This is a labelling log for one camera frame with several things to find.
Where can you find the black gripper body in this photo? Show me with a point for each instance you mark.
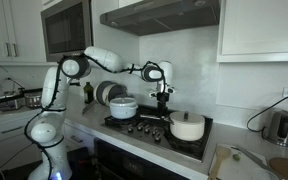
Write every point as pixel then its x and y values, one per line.
pixel 162 99

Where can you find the cream saucepan lid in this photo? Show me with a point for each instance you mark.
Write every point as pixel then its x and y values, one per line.
pixel 195 117

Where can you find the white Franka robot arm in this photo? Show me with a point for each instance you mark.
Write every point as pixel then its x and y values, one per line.
pixel 50 86

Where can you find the silver stove knob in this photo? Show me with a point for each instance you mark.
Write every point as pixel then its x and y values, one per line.
pixel 146 129
pixel 130 129
pixel 140 127
pixel 157 138
pixel 155 131

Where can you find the pale grey dutch oven lid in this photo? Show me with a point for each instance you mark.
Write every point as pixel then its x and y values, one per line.
pixel 122 101

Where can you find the steel cooker pot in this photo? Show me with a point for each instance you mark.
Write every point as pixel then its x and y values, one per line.
pixel 33 100

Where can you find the pale grey dutch oven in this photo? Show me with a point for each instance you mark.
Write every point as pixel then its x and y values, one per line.
pixel 122 113

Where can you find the stainless gas cooktop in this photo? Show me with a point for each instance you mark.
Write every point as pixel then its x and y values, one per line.
pixel 184 150

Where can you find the black built-in oven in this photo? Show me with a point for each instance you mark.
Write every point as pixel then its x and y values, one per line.
pixel 134 166

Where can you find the wooden spatula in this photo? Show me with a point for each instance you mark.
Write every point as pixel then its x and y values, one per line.
pixel 222 153

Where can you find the dark olive oil bottle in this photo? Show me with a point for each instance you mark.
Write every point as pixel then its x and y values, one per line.
pixel 88 95

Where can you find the grey range hood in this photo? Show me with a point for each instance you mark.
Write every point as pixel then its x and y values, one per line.
pixel 157 16

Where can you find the small green lime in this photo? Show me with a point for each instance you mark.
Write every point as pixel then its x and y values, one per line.
pixel 236 156

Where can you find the kitchen knife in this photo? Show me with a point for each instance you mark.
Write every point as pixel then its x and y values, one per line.
pixel 240 150

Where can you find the white cutting board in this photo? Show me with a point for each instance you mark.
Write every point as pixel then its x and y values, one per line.
pixel 244 170

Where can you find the stainless electric kettle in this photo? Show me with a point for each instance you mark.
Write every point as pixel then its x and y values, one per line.
pixel 280 128

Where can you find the stainless built-in microwave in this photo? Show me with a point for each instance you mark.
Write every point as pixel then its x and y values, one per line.
pixel 67 30

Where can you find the round wooden board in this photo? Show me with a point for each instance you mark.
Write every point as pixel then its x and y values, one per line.
pixel 287 168

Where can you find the white lower cabinet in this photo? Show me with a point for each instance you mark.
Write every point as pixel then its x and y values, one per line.
pixel 10 140

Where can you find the black camera stand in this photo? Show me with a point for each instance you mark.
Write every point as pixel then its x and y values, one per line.
pixel 7 97

